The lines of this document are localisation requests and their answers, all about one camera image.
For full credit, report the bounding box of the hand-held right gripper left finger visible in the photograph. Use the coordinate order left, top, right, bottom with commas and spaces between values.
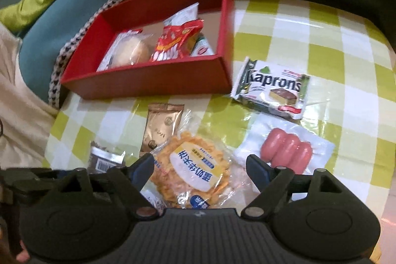
57, 153, 157, 219

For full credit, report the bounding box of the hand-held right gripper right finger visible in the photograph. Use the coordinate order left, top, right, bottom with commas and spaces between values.
241, 154, 342, 219

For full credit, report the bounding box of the clear packet of dark shreds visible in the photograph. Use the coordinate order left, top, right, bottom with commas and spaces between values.
90, 141, 126, 175

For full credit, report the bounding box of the brown coffee sachet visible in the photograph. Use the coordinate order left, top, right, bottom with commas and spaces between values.
139, 103, 185, 156

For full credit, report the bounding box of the yellow crispy snack packet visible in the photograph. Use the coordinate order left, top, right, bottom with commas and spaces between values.
145, 109, 245, 210

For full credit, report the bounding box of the red cardboard box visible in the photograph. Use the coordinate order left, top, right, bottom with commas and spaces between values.
60, 0, 235, 100

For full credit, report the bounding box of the clear round rice cake packet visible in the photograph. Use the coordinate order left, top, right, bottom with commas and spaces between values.
97, 30, 153, 72

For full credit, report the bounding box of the red gummy candy packet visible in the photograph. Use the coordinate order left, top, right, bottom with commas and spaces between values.
151, 19, 205, 62

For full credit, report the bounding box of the silver white long packet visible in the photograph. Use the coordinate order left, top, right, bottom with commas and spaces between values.
162, 2, 215, 58

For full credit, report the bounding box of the person's left hand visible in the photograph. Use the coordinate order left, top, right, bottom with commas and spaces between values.
14, 239, 31, 264

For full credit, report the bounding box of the clear pink sausage packet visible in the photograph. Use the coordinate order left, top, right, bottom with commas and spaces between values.
233, 114, 336, 178

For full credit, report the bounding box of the cream fluffy towel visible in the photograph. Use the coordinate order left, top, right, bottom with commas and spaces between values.
0, 21, 59, 170

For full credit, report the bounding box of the white chocolate wafer packet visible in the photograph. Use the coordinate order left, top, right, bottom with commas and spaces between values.
230, 56, 311, 120

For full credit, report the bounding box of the green checked tablecloth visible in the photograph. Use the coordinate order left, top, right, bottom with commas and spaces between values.
42, 0, 396, 221

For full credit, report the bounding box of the black white houndstooth cloth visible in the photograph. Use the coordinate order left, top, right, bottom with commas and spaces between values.
48, 0, 130, 110

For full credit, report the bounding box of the teal sofa cover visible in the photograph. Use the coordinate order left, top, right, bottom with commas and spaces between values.
17, 0, 124, 73

